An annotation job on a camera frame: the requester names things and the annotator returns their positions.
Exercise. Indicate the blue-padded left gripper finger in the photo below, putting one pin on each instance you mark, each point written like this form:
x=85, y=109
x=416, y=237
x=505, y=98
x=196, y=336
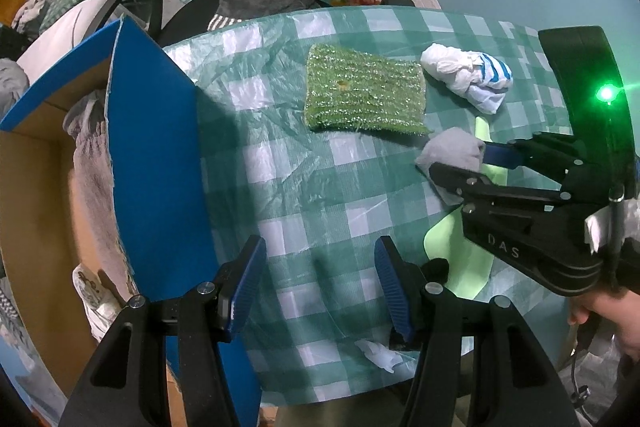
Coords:
x=402, y=283
x=237, y=284

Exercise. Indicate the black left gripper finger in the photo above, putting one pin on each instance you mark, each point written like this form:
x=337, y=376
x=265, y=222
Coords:
x=455, y=185

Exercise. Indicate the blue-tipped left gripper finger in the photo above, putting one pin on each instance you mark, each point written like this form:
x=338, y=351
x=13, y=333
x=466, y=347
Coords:
x=550, y=154

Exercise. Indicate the grey sock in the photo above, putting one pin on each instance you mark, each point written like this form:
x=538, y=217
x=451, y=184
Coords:
x=453, y=147

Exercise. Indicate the light green cloth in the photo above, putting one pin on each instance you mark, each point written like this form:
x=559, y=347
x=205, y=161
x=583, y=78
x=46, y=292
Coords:
x=469, y=264

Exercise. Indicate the white blue-striped sock bundle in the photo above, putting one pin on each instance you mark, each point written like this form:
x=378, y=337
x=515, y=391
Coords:
x=480, y=78

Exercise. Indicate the green sparkly knitted cloth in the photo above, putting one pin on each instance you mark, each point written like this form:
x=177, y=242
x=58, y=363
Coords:
x=357, y=91

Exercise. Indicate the black sock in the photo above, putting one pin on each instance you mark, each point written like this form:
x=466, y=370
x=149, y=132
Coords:
x=436, y=271

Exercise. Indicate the person's right hand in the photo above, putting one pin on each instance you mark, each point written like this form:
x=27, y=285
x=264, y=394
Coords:
x=622, y=309

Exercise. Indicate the small white crumpled tissue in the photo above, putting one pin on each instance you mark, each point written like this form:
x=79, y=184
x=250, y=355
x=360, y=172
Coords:
x=379, y=355

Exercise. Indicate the blue cardboard box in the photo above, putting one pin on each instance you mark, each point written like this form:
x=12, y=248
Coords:
x=164, y=345

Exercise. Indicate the white patterned sock in box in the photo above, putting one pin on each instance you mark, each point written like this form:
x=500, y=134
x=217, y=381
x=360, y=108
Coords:
x=100, y=305

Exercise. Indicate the grey sweatpants in box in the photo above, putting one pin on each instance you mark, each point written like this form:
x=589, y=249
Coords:
x=86, y=124

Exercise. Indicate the green checkered tablecloth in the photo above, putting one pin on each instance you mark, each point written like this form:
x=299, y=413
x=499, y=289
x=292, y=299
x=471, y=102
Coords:
x=321, y=199

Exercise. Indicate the grey jacket pile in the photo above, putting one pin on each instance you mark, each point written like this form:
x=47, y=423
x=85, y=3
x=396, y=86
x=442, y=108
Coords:
x=13, y=83

